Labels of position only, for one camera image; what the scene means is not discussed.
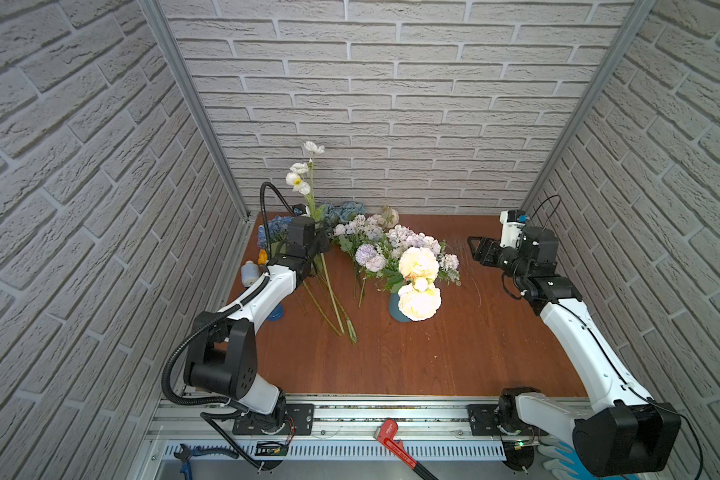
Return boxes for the blue work glove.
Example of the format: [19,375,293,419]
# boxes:
[553,442,582,479]

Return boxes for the pink white hydrangea bouquet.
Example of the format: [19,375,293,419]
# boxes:
[385,225,461,285]

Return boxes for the purple ball flower stem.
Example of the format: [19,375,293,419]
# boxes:
[355,243,388,306]

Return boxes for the blue ceramic vase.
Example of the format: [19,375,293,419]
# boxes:
[388,293,411,323]

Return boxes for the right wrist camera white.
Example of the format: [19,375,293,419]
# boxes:
[500,209,528,248]

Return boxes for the dusty blue hydrangea flower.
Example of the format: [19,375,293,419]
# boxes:
[323,201,366,227]

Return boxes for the white poppy flower stem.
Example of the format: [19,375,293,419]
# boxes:
[286,140,358,345]

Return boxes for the red pipe wrench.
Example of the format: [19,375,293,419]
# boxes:
[375,418,438,480]

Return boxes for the orange small flower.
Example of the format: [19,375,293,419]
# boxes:
[257,249,269,266]

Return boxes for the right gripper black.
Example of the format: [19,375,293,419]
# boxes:
[469,236,531,287]

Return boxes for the white tape roll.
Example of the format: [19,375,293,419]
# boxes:
[240,260,261,288]

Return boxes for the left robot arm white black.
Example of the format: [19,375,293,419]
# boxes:
[160,205,330,472]

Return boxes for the blue handled pliers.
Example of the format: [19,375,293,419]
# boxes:
[173,444,239,480]

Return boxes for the aluminium mounting rail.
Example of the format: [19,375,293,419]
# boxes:
[146,392,643,463]

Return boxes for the lilac white flower bouquet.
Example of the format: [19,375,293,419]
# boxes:
[333,214,386,255]

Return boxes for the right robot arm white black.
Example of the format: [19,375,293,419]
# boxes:
[467,222,690,477]

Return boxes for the peach rose flower stem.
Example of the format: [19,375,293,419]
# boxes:
[393,247,442,322]

